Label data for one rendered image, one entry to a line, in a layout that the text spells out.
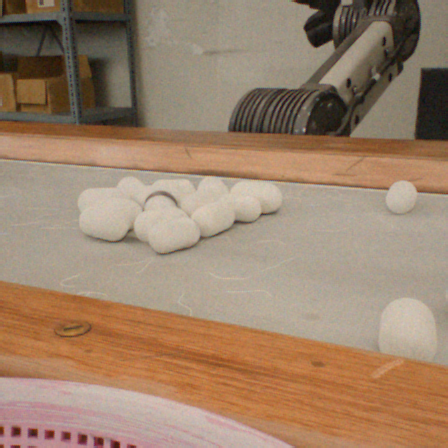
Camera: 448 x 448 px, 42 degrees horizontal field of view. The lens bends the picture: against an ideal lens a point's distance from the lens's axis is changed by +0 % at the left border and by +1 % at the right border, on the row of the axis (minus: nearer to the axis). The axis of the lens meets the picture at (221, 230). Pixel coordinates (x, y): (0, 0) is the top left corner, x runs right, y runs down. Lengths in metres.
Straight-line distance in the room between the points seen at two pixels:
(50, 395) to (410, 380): 0.10
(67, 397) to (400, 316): 0.12
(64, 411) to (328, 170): 0.38
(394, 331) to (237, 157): 0.34
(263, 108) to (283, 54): 1.83
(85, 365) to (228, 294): 0.12
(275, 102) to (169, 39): 2.14
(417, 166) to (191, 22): 2.40
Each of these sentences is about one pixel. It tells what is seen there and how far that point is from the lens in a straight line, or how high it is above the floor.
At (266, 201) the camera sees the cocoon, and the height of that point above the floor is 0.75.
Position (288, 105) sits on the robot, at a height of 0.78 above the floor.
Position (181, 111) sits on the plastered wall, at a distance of 2.90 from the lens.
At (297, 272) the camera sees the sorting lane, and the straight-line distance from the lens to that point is 0.31.
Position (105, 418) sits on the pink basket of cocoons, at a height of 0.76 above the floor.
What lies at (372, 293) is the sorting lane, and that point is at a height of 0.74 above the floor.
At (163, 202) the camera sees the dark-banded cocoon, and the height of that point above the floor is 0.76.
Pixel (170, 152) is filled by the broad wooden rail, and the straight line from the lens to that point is 0.57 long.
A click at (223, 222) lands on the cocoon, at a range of 0.37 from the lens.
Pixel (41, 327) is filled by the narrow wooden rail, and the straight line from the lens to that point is 0.21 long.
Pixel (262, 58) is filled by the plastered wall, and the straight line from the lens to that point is 2.67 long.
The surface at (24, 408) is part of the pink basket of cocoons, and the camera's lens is 0.17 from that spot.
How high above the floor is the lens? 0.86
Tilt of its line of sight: 18 degrees down
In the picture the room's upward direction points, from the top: 1 degrees counter-clockwise
